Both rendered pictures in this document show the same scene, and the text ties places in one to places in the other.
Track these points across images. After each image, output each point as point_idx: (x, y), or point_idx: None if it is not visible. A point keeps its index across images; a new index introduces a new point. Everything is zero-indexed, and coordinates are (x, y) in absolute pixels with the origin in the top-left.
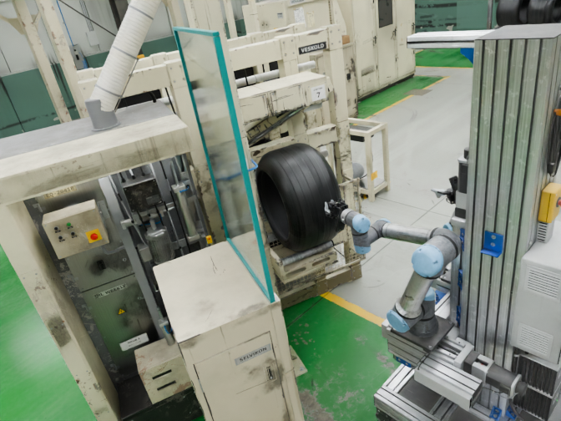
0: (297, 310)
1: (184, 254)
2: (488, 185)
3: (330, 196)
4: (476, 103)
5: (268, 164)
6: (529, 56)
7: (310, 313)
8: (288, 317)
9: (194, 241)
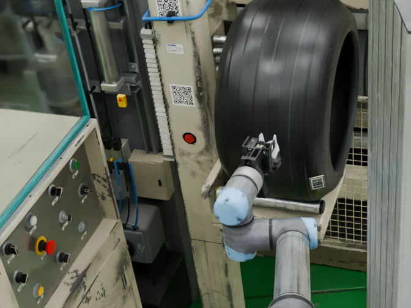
0: (337, 279)
1: (116, 102)
2: (375, 282)
3: (286, 127)
4: (369, 95)
5: (235, 18)
6: (394, 49)
7: (350, 298)
8: (313, 282)
9: (118, 93)
